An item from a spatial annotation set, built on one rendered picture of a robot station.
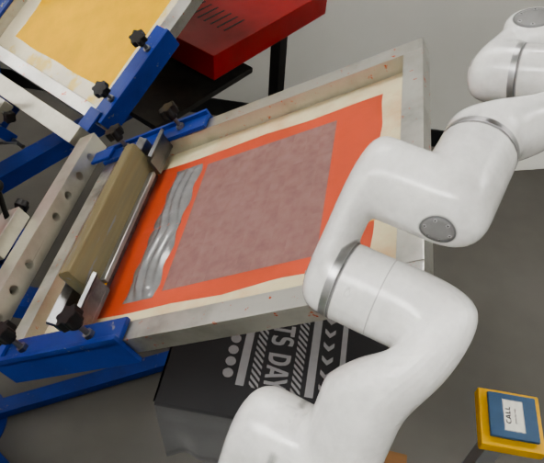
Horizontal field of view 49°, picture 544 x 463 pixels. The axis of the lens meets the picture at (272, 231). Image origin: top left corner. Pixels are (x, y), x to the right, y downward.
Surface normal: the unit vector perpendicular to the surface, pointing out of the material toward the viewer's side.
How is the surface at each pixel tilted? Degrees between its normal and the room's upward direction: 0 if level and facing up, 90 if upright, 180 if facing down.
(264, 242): 32
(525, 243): 0
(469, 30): 90
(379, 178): 51
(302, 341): 0
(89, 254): 56
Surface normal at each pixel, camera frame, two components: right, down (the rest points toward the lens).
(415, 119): -0.48, -0.65
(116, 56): -0.29, -0.28
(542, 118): 0.23, 0.29
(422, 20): -0.17, 0.72
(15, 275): 0.86, -0.22
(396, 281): -0.07, -0.58
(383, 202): -0.45, 0.51
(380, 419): 0.06, 0.44
